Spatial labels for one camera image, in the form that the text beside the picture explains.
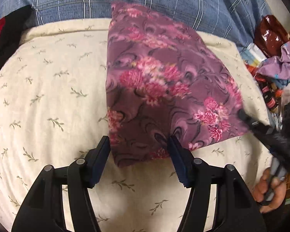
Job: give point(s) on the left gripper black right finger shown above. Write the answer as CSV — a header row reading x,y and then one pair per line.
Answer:
x,y
235,208

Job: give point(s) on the purple floral shirt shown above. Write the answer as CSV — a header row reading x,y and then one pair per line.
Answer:
x,y
163,81

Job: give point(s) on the lilac printed cloth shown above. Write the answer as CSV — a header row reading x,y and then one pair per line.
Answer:
x,y
277,67

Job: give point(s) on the small white-blue box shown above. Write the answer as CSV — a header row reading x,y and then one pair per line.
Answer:
x,y
252,55

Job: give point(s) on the cream leaf-print blanket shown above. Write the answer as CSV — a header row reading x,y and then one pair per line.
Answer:
x,y
52,109

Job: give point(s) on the dark red plastic bag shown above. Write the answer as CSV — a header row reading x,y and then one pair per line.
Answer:
x,y
270,36

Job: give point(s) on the blue plaid quilt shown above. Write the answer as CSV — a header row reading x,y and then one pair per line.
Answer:
x,y
235,20

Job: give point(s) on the black and red garment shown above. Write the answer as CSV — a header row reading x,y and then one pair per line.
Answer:
x,y
11,28

